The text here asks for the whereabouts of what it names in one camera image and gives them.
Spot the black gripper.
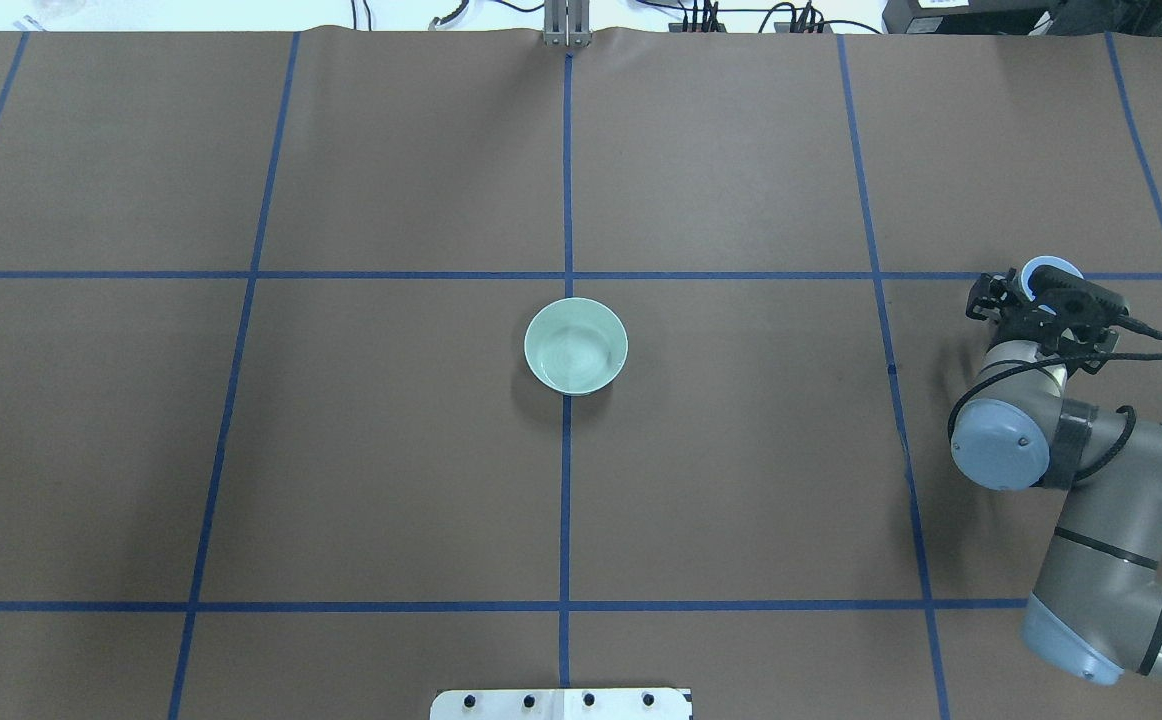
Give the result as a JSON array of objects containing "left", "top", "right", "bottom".
[{"left": 964, "top": 271, "right": 1129, "bottom": 375}]

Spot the light blue plastic cup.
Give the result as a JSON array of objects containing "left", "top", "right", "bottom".
[{"left": 1017, "top": 255, "right": 1084, "bottom": 301}]

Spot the mint green bowl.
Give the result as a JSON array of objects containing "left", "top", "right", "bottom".
[{"left": 523, "top": 297, "right": 630, "bottom": 397}]

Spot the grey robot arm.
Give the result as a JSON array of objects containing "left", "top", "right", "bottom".
[{"left": 947, "top": 258, "right": 1162, "bottom": 685}]

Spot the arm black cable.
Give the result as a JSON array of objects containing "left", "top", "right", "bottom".
[{"left": 947, "top": 318, "right": 1162, "bottom": 483}]

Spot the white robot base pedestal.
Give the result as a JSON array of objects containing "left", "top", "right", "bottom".
[{"left": 429, "top": 687, "right": 694, "bottom": 719}]

